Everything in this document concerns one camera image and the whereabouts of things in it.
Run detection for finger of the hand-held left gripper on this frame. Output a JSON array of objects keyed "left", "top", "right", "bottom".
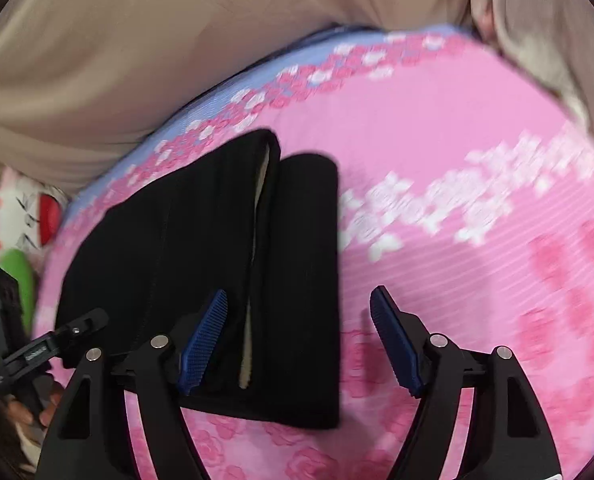
[{"left": 0, "top": 308, "right": 110, "bottom": 387}]

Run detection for green plush toy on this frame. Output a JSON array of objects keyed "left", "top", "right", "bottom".
[{"left": 0, "top": 249, "right": 38, "bottom": 312}]

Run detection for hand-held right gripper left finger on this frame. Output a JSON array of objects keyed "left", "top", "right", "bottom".
[{"left": 34, "top": 288, "right": 229, "bottom": 480}]

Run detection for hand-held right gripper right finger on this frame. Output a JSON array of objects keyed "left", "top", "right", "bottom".
[{"left": 369, "top": 285, "right": 561, "bottom": 480}]

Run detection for beige curtain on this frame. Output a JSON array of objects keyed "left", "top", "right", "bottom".
[{"left": 0, "top": 0, "right": 478, "bottom": 196}]

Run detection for person's left hand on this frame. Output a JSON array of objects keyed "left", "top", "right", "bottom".
[{"left": 8, "top": 382, "right": 72, "bottom": 442}]

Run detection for pink floral bed sheet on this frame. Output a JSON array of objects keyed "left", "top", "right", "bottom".
[{"left": 29, "top": 22, "right": 594, "bottom": 480}]

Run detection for black pants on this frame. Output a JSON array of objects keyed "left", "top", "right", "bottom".
[{"left": 54, "top": 129, "right": 341, "bottom": 431}]

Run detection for cartoon face pillow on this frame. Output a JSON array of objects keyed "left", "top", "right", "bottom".
[{"left": 0, "top": 167, "right": 70, "bottom": 267}]

